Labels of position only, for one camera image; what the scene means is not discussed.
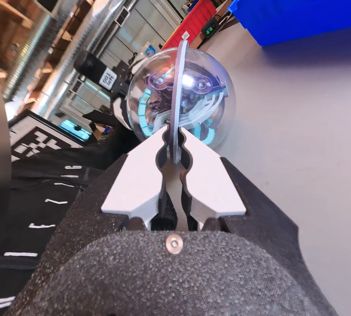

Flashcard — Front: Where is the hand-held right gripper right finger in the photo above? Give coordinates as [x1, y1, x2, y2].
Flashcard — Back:
[177, 128, 247, 229]

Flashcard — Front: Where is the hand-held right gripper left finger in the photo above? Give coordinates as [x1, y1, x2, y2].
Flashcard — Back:
[102, 125, 168, 230]

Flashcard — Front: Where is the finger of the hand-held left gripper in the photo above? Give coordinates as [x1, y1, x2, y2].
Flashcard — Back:
[127, 56, 151, 74]
[110, 96, 132, 129]

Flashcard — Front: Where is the clear plastic maze ball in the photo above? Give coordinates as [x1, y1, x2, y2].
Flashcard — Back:
[126, 41, 235, 163]

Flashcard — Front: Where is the red plastic bin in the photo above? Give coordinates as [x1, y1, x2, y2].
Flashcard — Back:
[160, 0, 218, 51]

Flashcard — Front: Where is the small black device green display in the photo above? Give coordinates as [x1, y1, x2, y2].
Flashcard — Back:
[201, 19, 221, 40]

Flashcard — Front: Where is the black white marker sign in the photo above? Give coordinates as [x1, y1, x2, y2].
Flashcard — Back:
[8, 111, 94, 163]

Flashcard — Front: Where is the black printed hoodie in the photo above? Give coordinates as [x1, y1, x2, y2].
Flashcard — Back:
[0, 141, 137, 308]

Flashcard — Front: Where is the silver ventilation duct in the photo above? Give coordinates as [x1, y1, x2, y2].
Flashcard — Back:
[41, 0, 148, 119]
[3, 0, 105, 103]

